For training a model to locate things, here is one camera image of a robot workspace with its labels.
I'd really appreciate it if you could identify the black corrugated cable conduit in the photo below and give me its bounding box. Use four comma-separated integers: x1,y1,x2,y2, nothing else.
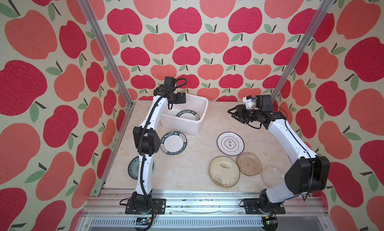
138,77,188,231

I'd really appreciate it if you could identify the aluminium front rail frame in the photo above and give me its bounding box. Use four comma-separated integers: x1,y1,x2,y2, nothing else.
75,188,335,231

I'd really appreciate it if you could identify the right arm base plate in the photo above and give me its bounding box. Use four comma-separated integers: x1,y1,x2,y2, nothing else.
239,199,286,215

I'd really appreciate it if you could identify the white plastic bin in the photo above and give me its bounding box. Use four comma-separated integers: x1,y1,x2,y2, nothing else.
161,94,209,135

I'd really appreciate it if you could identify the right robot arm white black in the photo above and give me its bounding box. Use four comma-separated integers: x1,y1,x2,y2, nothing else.
228,104,331,204

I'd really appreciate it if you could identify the teal rim lettered plate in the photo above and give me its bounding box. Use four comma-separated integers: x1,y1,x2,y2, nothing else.
176,110,200,121
161,131,188,156

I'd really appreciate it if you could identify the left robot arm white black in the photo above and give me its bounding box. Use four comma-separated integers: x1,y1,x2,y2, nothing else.
133,88,187,202

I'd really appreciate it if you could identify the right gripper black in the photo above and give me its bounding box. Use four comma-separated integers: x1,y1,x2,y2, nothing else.
228,104,262,124

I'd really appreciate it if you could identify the brown glass plate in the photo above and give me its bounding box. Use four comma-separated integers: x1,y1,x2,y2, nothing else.
236,152,263,177

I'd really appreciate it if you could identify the white plate with black ring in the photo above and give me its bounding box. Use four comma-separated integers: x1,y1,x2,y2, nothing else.
217,132,245,157

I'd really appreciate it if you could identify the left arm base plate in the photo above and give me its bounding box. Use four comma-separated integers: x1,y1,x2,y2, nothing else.
125,196,167,215

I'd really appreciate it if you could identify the cream plate with plant drawing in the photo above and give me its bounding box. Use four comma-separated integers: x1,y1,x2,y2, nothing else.
209,156,240,188

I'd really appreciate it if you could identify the aluminium frame post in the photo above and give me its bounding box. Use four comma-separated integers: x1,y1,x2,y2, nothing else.
271,0,336,103
73,0,134,107

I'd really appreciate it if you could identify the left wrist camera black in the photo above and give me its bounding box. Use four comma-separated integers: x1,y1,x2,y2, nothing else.
164,76,177,89

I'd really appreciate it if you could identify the aluminium frame post right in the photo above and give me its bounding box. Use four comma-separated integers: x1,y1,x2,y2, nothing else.
271,0,336,103

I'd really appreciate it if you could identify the clear glass plate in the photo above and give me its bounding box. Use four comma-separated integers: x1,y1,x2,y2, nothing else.
261,165,285,188

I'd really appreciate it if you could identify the blue patterned plate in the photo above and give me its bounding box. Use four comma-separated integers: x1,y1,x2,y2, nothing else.
128,156,140,180

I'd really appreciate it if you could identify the aluminium frame post left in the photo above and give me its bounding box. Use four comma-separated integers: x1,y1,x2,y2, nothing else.
73,0,134,107

